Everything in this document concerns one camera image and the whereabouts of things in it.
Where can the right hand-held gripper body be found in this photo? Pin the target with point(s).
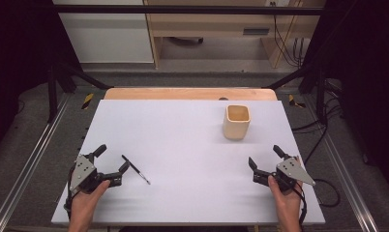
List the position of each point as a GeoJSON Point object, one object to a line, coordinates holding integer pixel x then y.
{"type": "Point", "coordinates": [291, 170]}

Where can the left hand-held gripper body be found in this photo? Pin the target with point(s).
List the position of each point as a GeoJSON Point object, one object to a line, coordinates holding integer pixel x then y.
{"type": "Point", "coordinates": [83, 170]}

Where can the black pen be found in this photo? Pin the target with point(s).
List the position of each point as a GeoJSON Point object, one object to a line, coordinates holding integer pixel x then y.
{"type": "Point", "coordinates": [136, 169]}

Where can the beige square pen holder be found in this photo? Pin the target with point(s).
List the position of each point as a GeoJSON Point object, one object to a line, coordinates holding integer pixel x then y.
{"type": "Point", "coordinates": [236, 127]}

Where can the person's left hand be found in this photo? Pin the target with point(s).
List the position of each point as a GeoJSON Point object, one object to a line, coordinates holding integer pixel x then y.
{"type": "Point", "coordinates": [84, 203]}

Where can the person's right hand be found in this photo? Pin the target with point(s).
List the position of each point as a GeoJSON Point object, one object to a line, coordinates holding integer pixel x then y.
{"type": "Point", "coordinates": [287, 204]}

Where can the yellow clamp left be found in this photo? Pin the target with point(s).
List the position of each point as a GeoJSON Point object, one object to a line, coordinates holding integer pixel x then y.
{"type": "Point", "coordinates": [87, 100]}

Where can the yellow clamp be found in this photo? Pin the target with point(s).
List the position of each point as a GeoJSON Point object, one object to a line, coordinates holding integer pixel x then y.
{"type": "Point", "coordinates": [87, 100]}
{"type": "Point", "coordinates": [293, 101]}

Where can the yellow clamp right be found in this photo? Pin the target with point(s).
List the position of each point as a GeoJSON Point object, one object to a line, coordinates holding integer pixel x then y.
{"type": "Point", "coordinates": [293, 101]}

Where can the black metal stand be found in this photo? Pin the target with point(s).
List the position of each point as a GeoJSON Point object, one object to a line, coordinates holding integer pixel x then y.
{"type": "Point", "coordinates": [320, 96]}
{"type": "Point", "coordinates": [53, 96]}

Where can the wooden table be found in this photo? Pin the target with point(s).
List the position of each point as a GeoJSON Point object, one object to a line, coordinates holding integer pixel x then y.
{"type": "Point", "coordinates": [189, 94]}

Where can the white cabinet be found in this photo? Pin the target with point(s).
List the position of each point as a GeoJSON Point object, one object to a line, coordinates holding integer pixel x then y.
{"type": "Point", "coordinates": [107, 38]}

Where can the black curtain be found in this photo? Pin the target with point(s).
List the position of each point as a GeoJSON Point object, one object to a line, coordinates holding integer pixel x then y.
{"type": "Point", "coordinates": [18, 48]}
{"type": "Point", "coordinates": [366, 64]}

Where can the light wooden desk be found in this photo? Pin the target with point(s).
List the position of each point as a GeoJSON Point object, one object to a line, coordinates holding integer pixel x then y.
{"type": "Point", "coordinates": [215, 24]}

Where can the aluminium floor rail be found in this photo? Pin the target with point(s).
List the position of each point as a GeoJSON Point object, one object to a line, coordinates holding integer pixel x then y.
{"type": "Point", "coordinates": [28, 164]}
{"type": "Point", "coordinates": [347, 180]}

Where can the black horizontal frame bar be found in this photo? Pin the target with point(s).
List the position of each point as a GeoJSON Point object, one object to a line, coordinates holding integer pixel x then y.
{"type": "Point", "coordinates": [183, 9]}

